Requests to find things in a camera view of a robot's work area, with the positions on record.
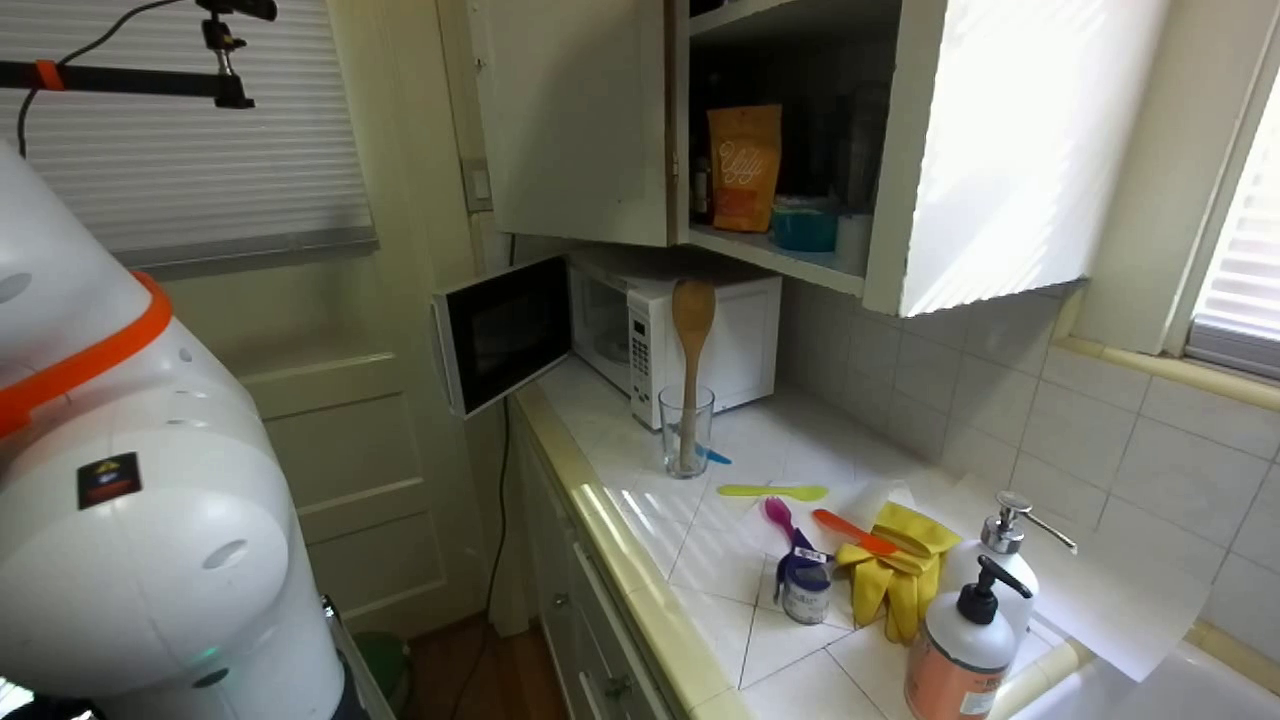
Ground orange food packet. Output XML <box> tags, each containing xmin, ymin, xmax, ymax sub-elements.
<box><xmin>706</xmin><ymin>100</ymin><xmax>789</xmax><ymax>240</ymax></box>

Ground white open cabinet door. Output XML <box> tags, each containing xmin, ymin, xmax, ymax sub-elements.
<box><xmin>463</xmin><ymin>0</ymin><xmax>677</xmax><ymax>253</ymax></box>

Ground cream lower cabinet drawers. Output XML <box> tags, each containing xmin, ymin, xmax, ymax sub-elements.
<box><xmin>510</xmin><ymin>396</ymin><xmax>733</xmax><ymax>720</ymax></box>

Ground white upper cabinet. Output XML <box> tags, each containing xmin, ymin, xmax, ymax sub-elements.
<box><xmin>670</xmin><ymin>0</ymin><xmax>1174</xmax><ymax>320</ymax></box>

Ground wooden spoon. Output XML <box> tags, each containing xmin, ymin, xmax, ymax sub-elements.
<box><xmin>670</xmin><ymin>270</ymin><xmax>726</xmax><ymax>479</ymax></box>

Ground clear drinking glass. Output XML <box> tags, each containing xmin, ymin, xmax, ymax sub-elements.
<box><xmin>654</xmin><ymin>380</ymin><xmax>726</xmax><ymax>482</ymax></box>

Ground white microwave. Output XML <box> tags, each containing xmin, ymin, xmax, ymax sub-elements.
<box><xmin>570</xmin><ymin>256</ymin><xmax>789</xmax><ymax>437</ymax></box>

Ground dark microwave door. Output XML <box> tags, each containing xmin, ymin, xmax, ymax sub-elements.
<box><xmin>428</xmin><ymin>249</ymin><xmax>579</xmax><ymax>424</ymax></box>

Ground yellow-green spatula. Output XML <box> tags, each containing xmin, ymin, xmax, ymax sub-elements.
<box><xmin>714</xmin><ymin>474</ymin><xmax>837</xmax><ymax>507</ymax></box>

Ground pink spoon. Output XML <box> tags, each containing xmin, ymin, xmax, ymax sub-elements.
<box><xmin>762</xmin><ymin>492</ymin><xmax>819</xmax><ymax>558</ymax></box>

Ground blue bowl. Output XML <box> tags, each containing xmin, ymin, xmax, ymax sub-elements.
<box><xmin>769</xmin><ymin>193</ymin><xmax>844</xmax><ymax>260</ymax></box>

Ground orange spatula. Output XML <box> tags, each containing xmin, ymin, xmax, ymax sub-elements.
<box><xmin>807</xmin><ymin>504</ymin><xmax>927</xmax><ymax>577</ymax></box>

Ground white panel door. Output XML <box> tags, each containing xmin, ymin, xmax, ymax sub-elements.
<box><xmin>164</xmin><ymin>256</ymin><xmax>501</xmax><ymax>647</ymax></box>

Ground silver pump dispenser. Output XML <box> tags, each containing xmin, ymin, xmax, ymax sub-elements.
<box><xmin>975</xmin><ymin>501</ymin><xmax>1083</xmax><ymax>603</ymax></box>

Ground orange soap dispenser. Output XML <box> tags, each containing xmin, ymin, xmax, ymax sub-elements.
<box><xmin>905</xmin><ymin>549</ymin><xmax>1042</xmax><ymax>720</ymax></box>

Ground grey-edged window blind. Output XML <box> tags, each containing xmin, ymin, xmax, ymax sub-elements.
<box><xmin>0</xmin><ymin>0</ymin><xmax>382</xmax><ymax>279</ymax></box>

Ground white window blind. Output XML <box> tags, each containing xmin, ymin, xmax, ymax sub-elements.
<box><xmin>1182</xmin><ymin>66</ymin><xmax>1280</xmax><ymax>382</ymax></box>

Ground black microwave power cord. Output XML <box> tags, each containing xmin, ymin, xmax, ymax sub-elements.
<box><xmin>476</xmin><ymin>406</ymin><xmax>520</xmax><ymax>632</ymax></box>

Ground black camera boom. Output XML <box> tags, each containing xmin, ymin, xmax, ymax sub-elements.
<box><xmin>0</xmin><ymin>0</ymin><xmax>285</xmax><ymax>117</ymax></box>

